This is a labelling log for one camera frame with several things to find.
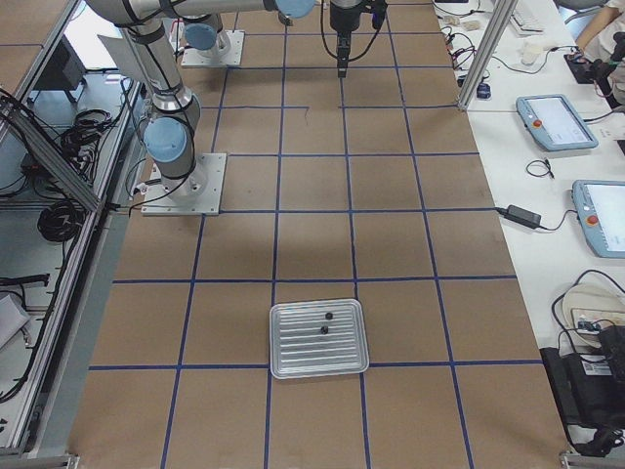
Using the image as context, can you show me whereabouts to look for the ribbed metal tray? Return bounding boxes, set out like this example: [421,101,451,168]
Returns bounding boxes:
[269,298,370,380]

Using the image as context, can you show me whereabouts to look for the white cup on desk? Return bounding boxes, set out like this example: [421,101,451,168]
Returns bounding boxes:
[521,42,543,66]

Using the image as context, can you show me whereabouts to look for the upper blue teach pendant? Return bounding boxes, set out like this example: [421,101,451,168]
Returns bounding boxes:
[516,94,599,151]

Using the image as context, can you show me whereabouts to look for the blue teach pendant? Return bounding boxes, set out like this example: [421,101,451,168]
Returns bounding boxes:
[516,94,599,151]
[571,180,624,259]

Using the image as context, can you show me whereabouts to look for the black power adapter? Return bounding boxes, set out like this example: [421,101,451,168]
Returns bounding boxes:
[505,205,541,230]

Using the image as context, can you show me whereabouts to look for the lower blue teach pendant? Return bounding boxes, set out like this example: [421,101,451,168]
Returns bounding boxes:
[571,180,624,259]

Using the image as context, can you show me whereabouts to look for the beige round device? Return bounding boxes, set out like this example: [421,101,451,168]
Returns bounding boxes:
[562,283,624,349]

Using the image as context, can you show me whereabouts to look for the black box on desk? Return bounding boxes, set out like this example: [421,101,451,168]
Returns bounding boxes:
[540,326,624,429]

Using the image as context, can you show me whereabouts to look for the aluminium frame post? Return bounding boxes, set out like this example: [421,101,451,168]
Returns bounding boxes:
[457,0,518,110]

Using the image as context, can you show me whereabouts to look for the small black cable loop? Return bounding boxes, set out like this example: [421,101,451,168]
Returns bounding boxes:
[525,157,555,180]

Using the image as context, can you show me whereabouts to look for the coiled black floor cables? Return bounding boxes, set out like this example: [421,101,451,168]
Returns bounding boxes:
[37,199,85,244]

